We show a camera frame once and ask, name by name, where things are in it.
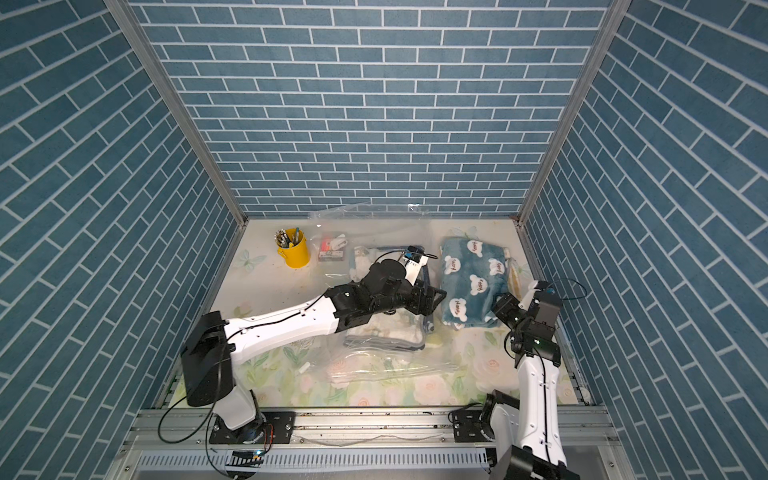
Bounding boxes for blue cloud pattern blanket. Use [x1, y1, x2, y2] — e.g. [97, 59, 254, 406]
[439, 236, 509, 330]

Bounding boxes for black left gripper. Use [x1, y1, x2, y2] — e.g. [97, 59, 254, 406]
[369, 277, 448, 317]

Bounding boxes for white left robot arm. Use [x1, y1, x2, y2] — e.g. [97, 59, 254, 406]
[180, 247, 446, 431]

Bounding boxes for black right camera cable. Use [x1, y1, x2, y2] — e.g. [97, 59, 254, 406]
[542, 277, 589, 301]

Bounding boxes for white plastic bag clip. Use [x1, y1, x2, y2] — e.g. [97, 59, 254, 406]
[329, 234, 348, 251]

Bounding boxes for left aluminium corner post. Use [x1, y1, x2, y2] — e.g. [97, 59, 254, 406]
[104, 0, 248, 227]

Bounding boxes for yellow metal pen bucket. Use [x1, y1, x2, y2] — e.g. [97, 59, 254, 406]
[277, 230, 310, 269]

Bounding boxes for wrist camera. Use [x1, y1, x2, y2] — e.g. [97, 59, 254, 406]
[519, 280, 552, 310]
[400, 246, 430, 285]

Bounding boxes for pens in bucket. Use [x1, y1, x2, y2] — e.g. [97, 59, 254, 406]
[275, 227, 303, 249]

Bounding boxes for aluminium corner post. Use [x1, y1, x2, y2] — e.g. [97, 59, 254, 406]
[104, 0, 248, 227]
[517, 0, 631, 228]

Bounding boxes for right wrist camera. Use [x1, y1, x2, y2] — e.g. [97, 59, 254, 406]
[519, 280, 552, 310]

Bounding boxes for orange checkered sunflower blanket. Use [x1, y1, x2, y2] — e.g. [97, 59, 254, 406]
[504, 248, 522, 298]

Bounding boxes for clear plastic vacuum bag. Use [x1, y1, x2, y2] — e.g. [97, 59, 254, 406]
[309, 203, 459, 385]

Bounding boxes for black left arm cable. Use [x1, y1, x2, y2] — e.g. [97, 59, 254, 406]
[157, 247, 439, 478]

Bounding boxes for cream fluffy navy-trimmed blanket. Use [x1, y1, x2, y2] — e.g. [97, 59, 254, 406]
[344, 246, 435, 351]

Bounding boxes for right aluminium corner post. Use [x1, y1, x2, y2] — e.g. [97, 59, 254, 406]
[517, 0, 631, 228]

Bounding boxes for highlighter marker pack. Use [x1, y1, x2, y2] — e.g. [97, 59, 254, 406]
[318, 234, 348, 262]

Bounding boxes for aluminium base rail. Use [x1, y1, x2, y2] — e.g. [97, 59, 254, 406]
[110, 406, 634, 480]

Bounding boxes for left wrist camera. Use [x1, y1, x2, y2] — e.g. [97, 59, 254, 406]
[400, 246, 430, 285]

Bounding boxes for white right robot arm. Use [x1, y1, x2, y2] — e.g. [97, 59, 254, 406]
[481, 282, 579, 479]

